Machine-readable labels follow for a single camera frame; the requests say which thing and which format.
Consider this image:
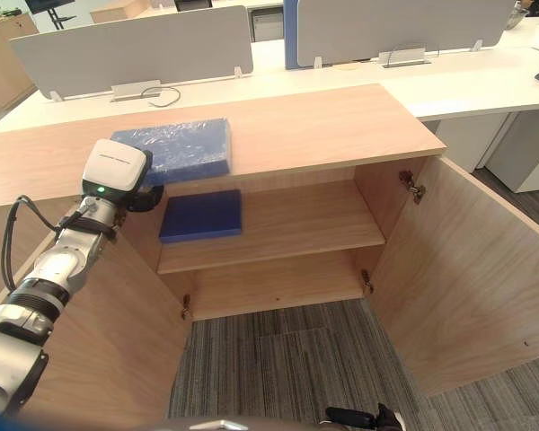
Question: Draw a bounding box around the plain blue folder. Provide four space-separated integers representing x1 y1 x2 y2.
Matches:
158 189 244 245

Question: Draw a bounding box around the blue desk divider panel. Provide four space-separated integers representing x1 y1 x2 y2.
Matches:
283 0 300 71

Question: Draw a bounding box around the grey robot torso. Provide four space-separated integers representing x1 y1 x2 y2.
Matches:
160 416 327 431

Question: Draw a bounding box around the blue patterned folder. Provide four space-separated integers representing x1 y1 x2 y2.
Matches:
110 117 234 186

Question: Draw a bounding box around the grey drawer pedestal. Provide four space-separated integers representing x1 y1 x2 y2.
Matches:
246 5 286 44

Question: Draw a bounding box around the black desk cable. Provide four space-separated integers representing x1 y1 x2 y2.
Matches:
140 85 182 109

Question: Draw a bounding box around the black monitor stand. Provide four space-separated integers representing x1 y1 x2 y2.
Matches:
26 0 78 31

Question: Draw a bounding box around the white desk pedestal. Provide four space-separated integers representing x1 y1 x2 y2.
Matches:
434 109 539 195

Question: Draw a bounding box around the wooden background box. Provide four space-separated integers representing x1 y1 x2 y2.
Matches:
89 0 179 24

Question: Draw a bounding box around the grey desk divider panel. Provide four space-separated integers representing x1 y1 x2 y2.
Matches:
9 4 255 101
296 0 527 68

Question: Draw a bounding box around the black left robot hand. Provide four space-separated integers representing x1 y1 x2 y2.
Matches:
81 138 165 213

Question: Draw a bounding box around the wooden background cabinet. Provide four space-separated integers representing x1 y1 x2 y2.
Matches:
0 13 40 119

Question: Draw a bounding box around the wooden cabinet shelf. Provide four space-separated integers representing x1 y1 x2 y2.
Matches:
155 179 386 276

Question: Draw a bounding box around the silver cable tray lid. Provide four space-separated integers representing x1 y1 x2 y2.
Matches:
110 79 163 104
378 44 433 69

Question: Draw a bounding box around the wooden office cabinet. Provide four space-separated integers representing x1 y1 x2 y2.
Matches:
0 83 539 431

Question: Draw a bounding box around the wooden cabinet door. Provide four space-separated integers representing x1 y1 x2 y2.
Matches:
369 154 539 397
0 195 194 431

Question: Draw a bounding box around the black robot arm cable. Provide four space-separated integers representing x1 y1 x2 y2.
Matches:
1 194 60 289

